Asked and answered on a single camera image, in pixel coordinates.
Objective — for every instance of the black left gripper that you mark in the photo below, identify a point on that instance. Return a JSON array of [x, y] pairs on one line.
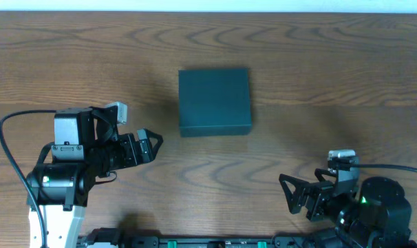
[[140, 147]]

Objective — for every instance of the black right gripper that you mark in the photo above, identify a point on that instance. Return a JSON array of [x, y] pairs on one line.
[[314, 198]]

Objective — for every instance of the dark green box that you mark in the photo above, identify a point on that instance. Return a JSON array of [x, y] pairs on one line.
[[214, 102]]

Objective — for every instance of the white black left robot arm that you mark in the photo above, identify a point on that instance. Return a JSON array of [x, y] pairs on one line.
[[61, 191]]

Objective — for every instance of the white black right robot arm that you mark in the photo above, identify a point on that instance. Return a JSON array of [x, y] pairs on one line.
[[378, 217]]

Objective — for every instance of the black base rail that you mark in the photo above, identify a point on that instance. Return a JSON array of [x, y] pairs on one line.
[[108, 237]]

